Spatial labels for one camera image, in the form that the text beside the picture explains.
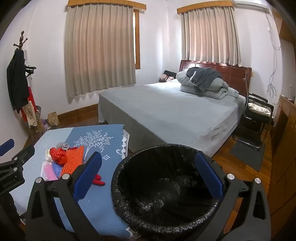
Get red plastic bag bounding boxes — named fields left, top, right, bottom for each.
left=50, top=147, right=67, bottom=165

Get wooden headboard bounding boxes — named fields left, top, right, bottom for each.
left=179, top=60, right=252, bottom=100

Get beige curtain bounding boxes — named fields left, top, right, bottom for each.
left=64, top=3, right=137, bottom=102
left=182, top=6, right=242, bottom=66

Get grey bed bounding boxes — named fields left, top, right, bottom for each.
left=98, top=79, right=246, bottom=156

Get striped basket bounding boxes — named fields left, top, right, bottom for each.
left=26, top=105, right=42, bottom=129

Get white wall cables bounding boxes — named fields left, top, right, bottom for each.
left=266, top=11, right=281, bottom=105

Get wooden coat rack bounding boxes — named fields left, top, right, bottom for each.
left=13, top=31, right=47, bottom=139

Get person's dark clothing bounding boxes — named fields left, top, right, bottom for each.
left=0, top=192, right=22, bottom=241

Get wooden curtain pelmet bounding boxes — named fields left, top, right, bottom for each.
left=67, top=0, right=147, bottom=11
left=177, top=0, right=233, bottom=14

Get grey floor mat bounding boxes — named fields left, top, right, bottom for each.
left=229, top=140, right=266, bottom=172

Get beige tote bag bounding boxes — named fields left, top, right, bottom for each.
left=23, top=101, right=38, bottom=127

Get blue tree-print tablecloth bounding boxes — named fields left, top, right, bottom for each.
left=14, top=124, right=141, bottom=240

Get dark grey blanket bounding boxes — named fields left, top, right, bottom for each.
left=186, top=67, right=229, bottom=93

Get wooden wall cabinet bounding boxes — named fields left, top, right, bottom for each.
left=276, top=13, right=296, bottom=44

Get pink packet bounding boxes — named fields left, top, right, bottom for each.
left=46, top=167, right=59, bottom=181

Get brown paper bag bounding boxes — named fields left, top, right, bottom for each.
left=47, top=112, right=59, bottom=127

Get chair cushion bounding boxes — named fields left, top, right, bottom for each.
left=248, top=103, right=272, bottom=116

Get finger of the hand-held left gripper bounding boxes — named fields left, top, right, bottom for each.
left=0, top=138, right=15, bottom=157
left=0, top=145, right=36, bottom=172

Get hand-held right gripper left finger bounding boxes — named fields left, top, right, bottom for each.
left=25, top=152, right=103, bottom=241

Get black coat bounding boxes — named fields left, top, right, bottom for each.
left=6, top=49, right=30, bottom=114

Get white air conditioner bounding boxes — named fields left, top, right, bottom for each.
left=232, top=0, right=270, bottom=10

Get blue foam net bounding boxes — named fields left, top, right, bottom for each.
left=51, top=160, right=67, bottom=178

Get black chair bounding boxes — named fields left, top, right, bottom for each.
left=232, top=93, right=275, bottom=149

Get orange foam net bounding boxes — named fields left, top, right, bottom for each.
left=59, top=146, right=85, bottom=179

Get wooden window frame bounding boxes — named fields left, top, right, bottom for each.
left=134, top=9, right=141, bottom=69

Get black-lined trash bin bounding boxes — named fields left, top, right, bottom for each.
left=111, top=144, right=232, bottom=234

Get folded light grey quilt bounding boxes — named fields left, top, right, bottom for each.
left=176, top=71, right=240, bottom=100

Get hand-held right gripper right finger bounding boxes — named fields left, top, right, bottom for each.
left=195, top=152, right=271, bottom=241

